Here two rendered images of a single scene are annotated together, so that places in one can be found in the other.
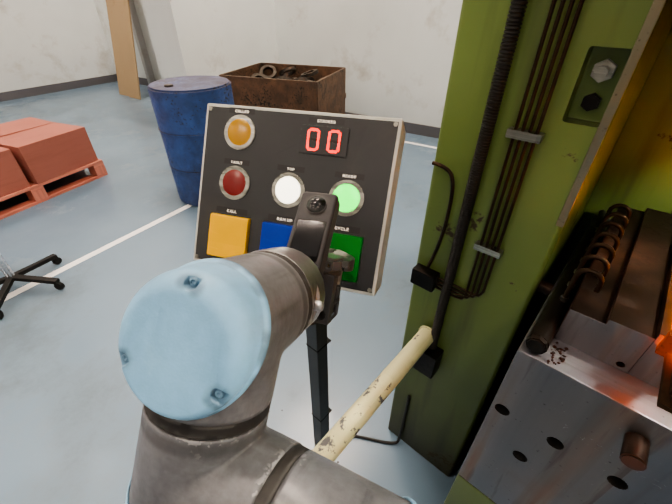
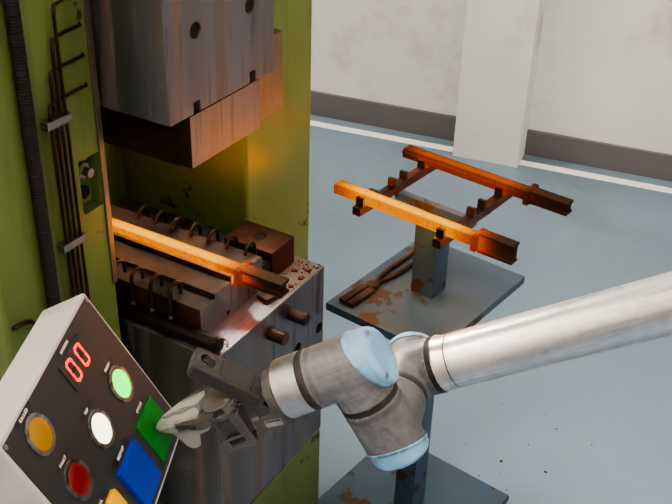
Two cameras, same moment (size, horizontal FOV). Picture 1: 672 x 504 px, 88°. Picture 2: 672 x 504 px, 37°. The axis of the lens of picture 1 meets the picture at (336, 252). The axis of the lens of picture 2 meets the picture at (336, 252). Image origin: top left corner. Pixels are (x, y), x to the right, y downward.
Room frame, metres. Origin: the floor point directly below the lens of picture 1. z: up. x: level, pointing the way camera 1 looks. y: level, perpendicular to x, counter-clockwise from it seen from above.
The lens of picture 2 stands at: (0.43, 1.20, 2.06)
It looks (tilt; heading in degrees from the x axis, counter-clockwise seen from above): 32 degrees down; 258
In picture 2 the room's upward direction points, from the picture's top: 2 degrees clockwise
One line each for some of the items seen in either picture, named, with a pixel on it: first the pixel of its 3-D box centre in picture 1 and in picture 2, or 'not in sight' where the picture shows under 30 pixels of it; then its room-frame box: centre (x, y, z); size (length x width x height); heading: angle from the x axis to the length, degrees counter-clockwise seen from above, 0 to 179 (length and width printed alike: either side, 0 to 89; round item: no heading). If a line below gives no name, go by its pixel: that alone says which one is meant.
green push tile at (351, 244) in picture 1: (338, 256); (152, 429); (0.46, 0.00, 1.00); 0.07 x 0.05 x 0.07; 73
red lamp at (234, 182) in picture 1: (234, 182); (78, 479); (0.56, 0.18, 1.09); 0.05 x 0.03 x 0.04; 48
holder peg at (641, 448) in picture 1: (634, 450); (277, 336); (0.21, -0.39, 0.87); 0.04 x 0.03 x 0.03; 138
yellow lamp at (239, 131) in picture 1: (239, 132); (40, 434); (0.60, 0.16, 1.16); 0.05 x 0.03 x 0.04; 48
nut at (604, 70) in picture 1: (596, 86); (85, 181); (0.54, -0.37, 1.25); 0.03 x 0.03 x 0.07; 48
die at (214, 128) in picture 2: not in sight; (132, 95); (0.45, -0.56, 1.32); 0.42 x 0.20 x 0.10; 138
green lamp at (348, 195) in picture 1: (346, 198); (121, 383); (0.50, -0.02, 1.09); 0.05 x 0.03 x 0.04; 48
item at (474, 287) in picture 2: not in sight; (427, 292); (-0.19, -0.72, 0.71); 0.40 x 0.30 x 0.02; 41
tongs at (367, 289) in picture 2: not in sight; (421, 252); (-0.22, -0.88, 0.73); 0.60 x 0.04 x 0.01; 40
